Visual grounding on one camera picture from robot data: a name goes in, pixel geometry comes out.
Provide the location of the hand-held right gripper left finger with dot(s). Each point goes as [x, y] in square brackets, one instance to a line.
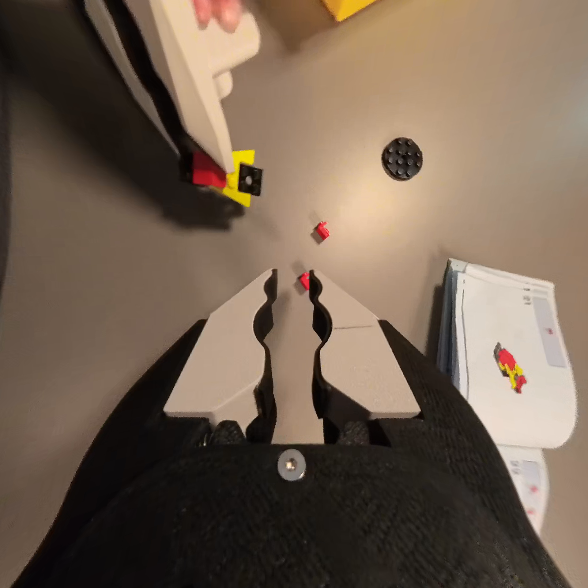
[216, 367]

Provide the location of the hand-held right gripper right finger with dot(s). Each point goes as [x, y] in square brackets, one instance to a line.
[367, 367]

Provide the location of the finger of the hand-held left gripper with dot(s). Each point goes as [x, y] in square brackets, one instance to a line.
[193, 69]
[124, 59]

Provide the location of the red yellow lego model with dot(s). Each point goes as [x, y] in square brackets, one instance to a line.
[241, 158]

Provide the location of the small red lego piece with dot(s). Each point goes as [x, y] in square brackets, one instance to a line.
[303, 281]
[321, 234]

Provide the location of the yellow plastic bin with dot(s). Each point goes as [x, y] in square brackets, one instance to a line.
[344, 9]

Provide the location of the round black lego plate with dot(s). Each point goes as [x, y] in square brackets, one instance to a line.
[402, 158]

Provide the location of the person's left hand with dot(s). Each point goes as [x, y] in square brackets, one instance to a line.
[220, 13]

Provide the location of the open instruction booklet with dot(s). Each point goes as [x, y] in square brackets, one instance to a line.
[496, 422]

